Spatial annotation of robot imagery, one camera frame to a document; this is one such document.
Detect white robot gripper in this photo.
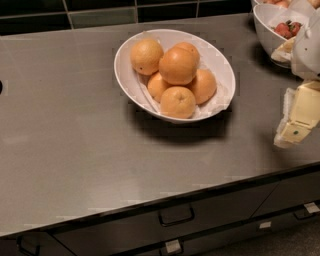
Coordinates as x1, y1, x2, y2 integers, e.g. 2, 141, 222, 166
274, 10, 320, 148

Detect orange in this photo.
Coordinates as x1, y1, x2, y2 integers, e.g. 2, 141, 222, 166
160, 86, 196, 119
188, 69, 217, 105
130, 38, 164, 75
175, 42, 200, 64
159, 47, 198, 85
147, 72, 170, 102

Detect white bowl with strawberries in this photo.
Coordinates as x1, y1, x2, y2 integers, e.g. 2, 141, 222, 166
253, 0, 316, 68

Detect white oval bowl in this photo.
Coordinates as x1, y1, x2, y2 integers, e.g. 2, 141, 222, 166
114, 29, 236, 117

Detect white bowl at top edge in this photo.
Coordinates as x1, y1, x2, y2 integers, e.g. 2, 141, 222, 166
250, 0, 320, 9

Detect dark right drawer front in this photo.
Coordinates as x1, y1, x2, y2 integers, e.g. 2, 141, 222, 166
254, 171, 320, 217

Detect dark drawer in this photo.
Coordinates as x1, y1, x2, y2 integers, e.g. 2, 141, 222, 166
57, 184, 274, 256
254, 171, 320, 217

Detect red strawberries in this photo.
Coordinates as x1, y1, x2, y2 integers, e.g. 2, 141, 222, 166
273, 20, 302, 39

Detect white label at right drawer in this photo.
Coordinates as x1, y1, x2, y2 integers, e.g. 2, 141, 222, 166
304, 202, 320, 214

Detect dark middle drawer front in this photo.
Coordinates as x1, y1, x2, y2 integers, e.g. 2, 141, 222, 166
57, 184, 274, 256

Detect small white label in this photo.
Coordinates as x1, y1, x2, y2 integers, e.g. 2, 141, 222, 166
259, 221, 272, 229

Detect white label on lower drawer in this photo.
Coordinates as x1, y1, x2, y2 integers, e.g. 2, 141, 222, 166
165, 240, 182, 254

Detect dark object at left edge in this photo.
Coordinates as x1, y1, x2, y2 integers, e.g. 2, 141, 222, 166
0, 80, 3, 95

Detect black right drawer handle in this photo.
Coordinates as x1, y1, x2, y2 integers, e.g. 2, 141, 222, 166
293, 208, 320, 221

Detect black drawer handle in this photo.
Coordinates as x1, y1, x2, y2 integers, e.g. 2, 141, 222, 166
158, 206, 195, 227
293, 208, 320, 221
16, 235, 40, 256

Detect black middle drawer handle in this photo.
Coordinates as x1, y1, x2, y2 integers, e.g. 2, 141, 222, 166
158, 206, 195, 227

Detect black left drawer handle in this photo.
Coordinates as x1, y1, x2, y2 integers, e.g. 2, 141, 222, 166
16, 235, 40, 256

